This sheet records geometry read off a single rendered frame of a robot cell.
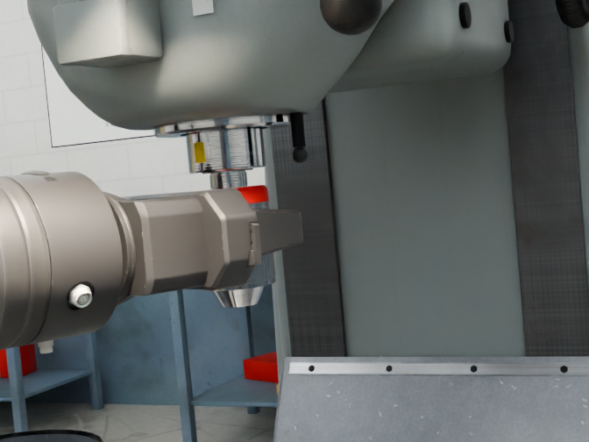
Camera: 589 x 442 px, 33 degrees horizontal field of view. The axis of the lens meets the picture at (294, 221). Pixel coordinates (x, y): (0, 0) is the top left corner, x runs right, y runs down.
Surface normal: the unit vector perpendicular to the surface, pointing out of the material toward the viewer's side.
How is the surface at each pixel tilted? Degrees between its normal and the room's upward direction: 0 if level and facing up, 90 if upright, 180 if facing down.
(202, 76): 125
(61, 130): 90
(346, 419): 65
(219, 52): 110
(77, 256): 88
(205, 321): 90
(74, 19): 90
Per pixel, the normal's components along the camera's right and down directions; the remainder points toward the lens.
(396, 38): -0.40, 0.24
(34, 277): 0.69, 0.15
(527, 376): -0.42, -0.35
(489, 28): 0.90, -0.06
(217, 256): -0.73, 0.09
